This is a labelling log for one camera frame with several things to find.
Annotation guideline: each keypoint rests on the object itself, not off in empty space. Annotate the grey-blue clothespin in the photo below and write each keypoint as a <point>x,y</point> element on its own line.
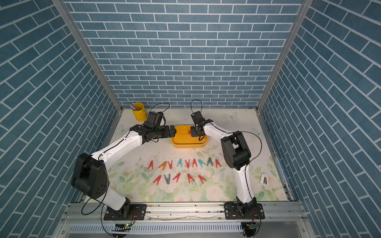
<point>167,178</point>

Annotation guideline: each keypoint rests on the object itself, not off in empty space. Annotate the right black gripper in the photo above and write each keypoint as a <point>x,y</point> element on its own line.
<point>192,132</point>

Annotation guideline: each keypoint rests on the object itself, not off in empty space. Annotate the pens in cup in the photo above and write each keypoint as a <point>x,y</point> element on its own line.
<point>134,107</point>

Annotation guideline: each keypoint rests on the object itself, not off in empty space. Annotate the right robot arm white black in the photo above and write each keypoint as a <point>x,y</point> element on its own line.
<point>237,156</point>

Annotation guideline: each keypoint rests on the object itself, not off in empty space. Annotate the red clothespin second row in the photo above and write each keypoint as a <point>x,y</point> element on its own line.
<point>157,180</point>

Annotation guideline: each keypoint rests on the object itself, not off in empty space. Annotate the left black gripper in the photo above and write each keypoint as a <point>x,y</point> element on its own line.
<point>167,134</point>

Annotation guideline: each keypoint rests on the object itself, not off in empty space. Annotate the yellow plastic storage box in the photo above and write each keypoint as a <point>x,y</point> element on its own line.
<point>185,140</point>

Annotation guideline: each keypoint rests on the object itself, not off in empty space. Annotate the red clothespin box edge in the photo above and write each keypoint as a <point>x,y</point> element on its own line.
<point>202,179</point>

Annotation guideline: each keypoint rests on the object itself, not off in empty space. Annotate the yellow pen cup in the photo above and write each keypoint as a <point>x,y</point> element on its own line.
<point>141,115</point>

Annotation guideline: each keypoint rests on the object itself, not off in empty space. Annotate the small white tag object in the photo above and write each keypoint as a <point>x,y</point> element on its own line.
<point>264,179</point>

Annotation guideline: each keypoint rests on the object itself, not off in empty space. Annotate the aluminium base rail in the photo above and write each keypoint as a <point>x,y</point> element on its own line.
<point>286,211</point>

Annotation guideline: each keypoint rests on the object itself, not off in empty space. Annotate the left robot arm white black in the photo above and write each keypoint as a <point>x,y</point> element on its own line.
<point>91,171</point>

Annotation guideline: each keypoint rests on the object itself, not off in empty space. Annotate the pink-red clothespin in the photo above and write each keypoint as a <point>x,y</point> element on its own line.
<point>194,163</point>

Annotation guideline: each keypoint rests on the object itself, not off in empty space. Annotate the grey-green clothespin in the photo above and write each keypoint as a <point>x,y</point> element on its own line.
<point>209,162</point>

